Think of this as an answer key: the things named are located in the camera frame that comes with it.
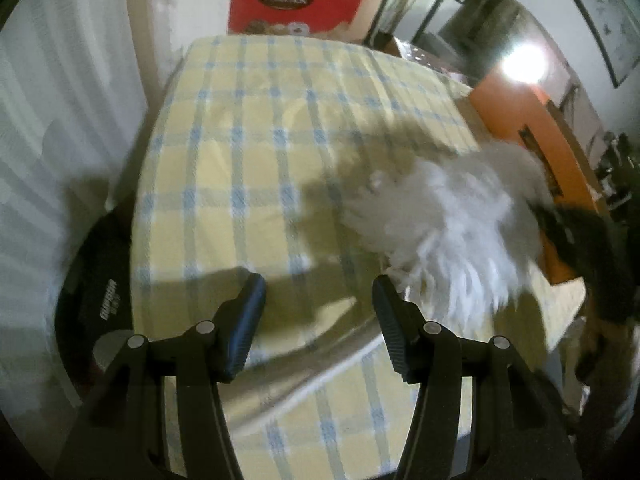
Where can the black speaker stand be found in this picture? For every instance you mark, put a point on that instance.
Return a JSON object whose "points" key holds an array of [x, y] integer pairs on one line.
{"points": [[430, 15], [385, 15]]}

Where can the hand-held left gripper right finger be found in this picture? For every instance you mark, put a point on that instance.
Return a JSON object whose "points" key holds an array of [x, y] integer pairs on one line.
{"points": [[392, 327]]}

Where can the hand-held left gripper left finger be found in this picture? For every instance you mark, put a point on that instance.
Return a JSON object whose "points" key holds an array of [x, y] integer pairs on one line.
{"points": [[247, 322]]}

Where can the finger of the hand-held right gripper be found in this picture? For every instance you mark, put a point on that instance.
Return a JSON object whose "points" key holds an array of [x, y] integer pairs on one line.
{"points": [[550, 227]]}

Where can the white fluffy duster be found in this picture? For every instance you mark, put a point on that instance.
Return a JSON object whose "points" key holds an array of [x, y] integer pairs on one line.
{"points": [[450, 215]]}

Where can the yellow checked tablecloth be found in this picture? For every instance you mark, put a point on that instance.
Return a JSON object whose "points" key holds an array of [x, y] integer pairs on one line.
{"points": [[240, 170]]}

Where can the orange cardboard box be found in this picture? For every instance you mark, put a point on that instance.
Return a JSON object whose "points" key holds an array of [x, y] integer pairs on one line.
{"points": [[540, 125]]}

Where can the framed ink painting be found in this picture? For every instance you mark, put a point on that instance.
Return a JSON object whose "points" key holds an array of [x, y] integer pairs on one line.
{"points": [[600, 10]]}

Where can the white curtain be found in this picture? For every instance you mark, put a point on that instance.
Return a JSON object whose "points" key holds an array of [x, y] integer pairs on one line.
{"points": [[65, 135]]}

